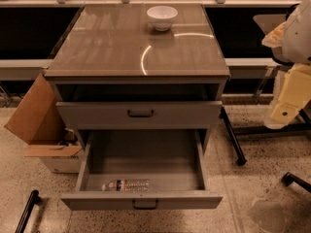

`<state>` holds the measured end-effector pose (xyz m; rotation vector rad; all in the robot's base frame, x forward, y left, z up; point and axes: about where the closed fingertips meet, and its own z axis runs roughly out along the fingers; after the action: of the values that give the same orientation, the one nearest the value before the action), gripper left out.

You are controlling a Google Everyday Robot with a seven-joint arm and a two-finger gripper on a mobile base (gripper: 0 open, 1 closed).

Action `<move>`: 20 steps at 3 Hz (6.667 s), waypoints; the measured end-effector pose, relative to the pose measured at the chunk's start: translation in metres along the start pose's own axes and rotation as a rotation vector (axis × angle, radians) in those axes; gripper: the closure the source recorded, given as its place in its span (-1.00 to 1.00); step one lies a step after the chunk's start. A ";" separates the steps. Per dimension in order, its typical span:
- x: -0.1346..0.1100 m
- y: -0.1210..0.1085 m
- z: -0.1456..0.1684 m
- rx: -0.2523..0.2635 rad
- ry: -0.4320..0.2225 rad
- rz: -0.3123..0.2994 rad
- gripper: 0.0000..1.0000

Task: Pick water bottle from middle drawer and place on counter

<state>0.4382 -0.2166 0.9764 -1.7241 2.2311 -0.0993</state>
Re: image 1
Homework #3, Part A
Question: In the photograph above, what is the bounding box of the black stand frame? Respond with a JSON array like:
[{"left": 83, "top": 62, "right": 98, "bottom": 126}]
[{"left": 220, "top": 107, "right": 311, "bottom": 166}]

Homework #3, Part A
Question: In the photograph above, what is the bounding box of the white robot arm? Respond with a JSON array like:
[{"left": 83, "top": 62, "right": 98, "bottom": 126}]
[{"left": 261, "top": 0, "right": 311, "bottom": 129}]

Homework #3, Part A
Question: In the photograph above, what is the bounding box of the grey top drawer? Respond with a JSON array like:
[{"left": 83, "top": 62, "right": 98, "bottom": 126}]
[{"left": 56, "top": 101, "right": 222, "bottom": 130}]

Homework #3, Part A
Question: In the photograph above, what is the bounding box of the clear plastic water bottle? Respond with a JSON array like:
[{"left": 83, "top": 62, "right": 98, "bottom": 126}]
[{"left": 102, "top": 179, "right": 150, "bottom": 191}]

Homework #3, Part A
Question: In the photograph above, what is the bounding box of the black middle drawer handle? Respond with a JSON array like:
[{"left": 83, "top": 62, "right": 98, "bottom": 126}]
[{"left": 132, "top": 199, "right": 158, "bottom": 210}]

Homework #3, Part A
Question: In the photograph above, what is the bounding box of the black floor bar right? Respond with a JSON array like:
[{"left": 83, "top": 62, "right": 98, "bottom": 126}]
[{"left": 281, "top": 172, "right": 311, "bottom": 193}]

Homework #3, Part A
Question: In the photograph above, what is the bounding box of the black floor bar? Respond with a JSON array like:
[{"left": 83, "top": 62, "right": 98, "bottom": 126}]
[
  {"left": 15, "top": 189, "right": 41, "bottom": 233},
  {"left": 281, "top": 172, "right": 311, "bottom": 193}
]

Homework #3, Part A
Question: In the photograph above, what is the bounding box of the grey open middle drawer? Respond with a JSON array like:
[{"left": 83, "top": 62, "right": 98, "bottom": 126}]
[{"left": 61, "top": 130, "right": 222, "bottom": 211}]

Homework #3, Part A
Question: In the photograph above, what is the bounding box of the white ceramic bowl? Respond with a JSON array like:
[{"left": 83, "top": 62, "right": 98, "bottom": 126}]
[{"left": 147, "top": 6, "right": 178, "bottom": 31}]

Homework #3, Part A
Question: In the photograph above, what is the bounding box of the black floor bar left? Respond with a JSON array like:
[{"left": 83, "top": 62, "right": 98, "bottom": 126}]
[{"left": 15, "top": 189, "right": 41, "bottom": 233}]

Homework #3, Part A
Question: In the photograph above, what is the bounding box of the black drawer handle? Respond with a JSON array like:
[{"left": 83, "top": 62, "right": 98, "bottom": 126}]
[
  {"left": 127, "top": 110, "right": 155, "bottom": 118},
  {"left": 132, "top": 199, "right": 158, "bottom": 210}
]

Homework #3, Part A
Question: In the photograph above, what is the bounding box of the black top drawer handle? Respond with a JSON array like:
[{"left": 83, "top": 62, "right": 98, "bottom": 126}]
[{"left": 127, "top": 110, "right": 155, "bottom": 118}]

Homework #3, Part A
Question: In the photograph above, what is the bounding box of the grey drawer cabinet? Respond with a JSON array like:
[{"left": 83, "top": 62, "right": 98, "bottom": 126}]
[{"left": 45, "top": 4, "right": 230, "bottom": 145}]

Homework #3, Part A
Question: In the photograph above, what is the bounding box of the open cardboard box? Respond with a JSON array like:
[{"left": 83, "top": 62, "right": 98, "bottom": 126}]
[{"left": 5, "top": 75, "right": 84, "bottom": 174}]

